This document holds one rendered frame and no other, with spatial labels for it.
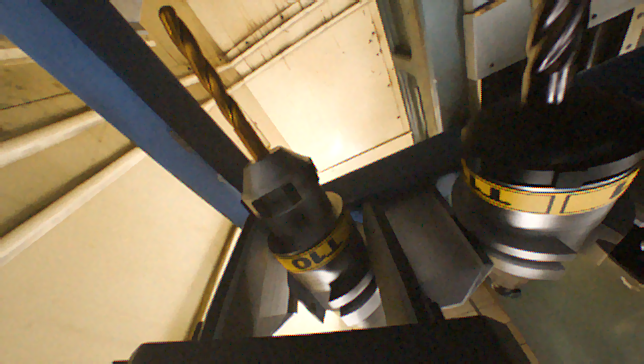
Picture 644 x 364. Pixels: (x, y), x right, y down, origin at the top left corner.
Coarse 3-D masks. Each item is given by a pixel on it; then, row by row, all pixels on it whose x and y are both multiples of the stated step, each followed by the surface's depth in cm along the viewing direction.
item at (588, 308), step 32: (576, 256) 35; (608, 256) 29; (640, 256) 27; (544, 288) 48; (576, 288) 38; (608, 288) 31; (640, 288) 26; (512, 320) 78; (544, 320) 54; (576, 320) 41; (608, 320) 33; (640, 320) 27; (544, 352) 61; (576, 352) 45; (608, 352) 35; (640, 352) 29
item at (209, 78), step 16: (160, 16) 7; (176, 16) 7; (176, 32) 7; (192, 48) 7; (192, 64) 7; (208, 64) 8; (208, 80) 8; (224, 96) 8; (224, 112) 8; (240, 112) 8; (240, 128) 9; (256, 144) 9; (256, 160) 9
